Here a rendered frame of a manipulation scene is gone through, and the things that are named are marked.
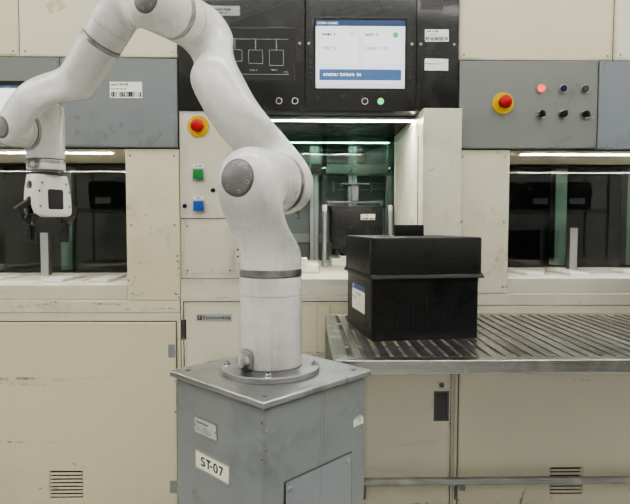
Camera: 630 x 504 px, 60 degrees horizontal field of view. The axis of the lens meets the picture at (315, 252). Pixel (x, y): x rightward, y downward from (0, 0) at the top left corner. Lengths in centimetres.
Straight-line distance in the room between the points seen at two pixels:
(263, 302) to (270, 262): 7
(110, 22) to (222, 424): 85
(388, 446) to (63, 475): 106
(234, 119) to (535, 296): 120
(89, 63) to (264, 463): 90
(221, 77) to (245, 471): 71
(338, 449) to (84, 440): 111
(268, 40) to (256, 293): 102
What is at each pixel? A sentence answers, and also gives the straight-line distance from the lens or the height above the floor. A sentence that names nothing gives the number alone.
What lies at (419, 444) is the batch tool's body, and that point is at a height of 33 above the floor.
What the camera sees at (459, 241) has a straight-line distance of 139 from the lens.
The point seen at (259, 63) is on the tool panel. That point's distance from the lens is 183.
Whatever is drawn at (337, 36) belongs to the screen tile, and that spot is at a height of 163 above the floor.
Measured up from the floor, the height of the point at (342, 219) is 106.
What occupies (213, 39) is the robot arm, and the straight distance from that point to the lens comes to 121.
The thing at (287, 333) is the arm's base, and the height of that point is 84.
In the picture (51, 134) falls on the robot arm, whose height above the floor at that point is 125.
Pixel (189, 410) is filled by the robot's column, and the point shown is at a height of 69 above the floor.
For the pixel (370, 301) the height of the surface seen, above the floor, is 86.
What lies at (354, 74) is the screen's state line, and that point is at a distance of 182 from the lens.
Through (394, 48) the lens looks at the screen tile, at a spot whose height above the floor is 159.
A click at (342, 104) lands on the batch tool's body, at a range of 179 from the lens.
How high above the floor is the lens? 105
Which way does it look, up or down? 3 degrees down
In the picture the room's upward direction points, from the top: straight up
